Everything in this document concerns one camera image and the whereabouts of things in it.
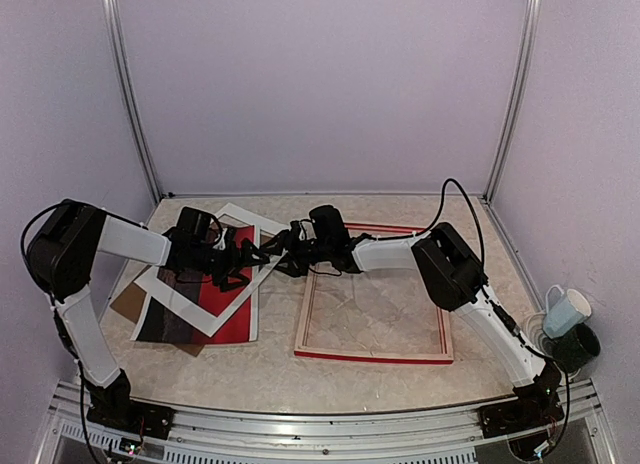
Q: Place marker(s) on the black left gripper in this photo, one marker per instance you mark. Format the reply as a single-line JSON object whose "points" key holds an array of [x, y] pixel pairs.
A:
{"points": [[234, 262]]}

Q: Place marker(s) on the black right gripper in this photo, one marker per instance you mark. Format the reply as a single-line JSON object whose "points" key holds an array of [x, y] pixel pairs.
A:
{"points": [[285, 240]]}

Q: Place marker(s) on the red and dark photo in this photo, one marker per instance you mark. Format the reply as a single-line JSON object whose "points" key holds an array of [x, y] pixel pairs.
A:
{"points": [[200, 309]]}

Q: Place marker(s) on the white mat board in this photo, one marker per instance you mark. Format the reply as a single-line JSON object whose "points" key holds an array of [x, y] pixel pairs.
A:
{"points": [[220, 294]]}

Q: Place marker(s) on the red wooden picture frame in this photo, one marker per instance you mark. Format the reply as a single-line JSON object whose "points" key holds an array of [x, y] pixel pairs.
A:
{"points": [[382, 317]]}

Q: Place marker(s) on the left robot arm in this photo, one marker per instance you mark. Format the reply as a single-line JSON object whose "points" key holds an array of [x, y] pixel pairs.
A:
{"points": [[60, 258]]}

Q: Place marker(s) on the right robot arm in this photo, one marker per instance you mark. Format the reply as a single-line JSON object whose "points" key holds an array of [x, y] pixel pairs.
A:
{"points": [[455, 282]]}

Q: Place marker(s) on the brown backing board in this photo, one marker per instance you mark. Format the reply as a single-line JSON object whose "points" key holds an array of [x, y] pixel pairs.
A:
{"points": [[128, 304]]}

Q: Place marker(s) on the white plate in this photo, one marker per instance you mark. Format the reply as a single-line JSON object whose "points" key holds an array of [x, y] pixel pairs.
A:
{"points": [[532, 325]]}

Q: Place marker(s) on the white cup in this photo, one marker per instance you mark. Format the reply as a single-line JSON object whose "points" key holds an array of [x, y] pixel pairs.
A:
{"points": [[575, 305]]}

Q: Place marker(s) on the black cup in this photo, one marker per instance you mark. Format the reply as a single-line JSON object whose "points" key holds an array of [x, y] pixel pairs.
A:
{"points": [[576, 348]]}

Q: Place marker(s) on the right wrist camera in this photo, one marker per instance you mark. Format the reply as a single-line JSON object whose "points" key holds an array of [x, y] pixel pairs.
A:
{"points": [[325, 224]]}

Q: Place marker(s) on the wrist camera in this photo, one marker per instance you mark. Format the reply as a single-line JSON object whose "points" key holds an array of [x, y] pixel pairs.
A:
{"points": [[199, 226], [325, 224]]}

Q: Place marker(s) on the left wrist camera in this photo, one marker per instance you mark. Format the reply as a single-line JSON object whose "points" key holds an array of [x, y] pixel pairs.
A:
{"points": [[199, 226]]}

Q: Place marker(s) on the back aluminium rail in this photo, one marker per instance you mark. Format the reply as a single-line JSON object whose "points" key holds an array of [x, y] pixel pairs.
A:
{"points": [[171, 195]]}

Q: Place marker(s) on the front aluminium rail base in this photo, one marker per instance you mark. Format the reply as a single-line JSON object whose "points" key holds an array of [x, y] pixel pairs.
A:
{"points": [[450, 434]]}

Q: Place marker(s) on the left aluminium corner post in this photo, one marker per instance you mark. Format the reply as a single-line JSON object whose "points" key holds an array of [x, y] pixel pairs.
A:
{"points": [[118, 46]]}

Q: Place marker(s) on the aluminium corner post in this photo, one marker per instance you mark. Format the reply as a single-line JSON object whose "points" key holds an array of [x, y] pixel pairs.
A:
{"points": [[118, 46], [516, 96]]}

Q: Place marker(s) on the right aluminium corner post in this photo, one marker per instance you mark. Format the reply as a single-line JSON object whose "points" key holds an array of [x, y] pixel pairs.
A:
{"points": [[516, 96]]}

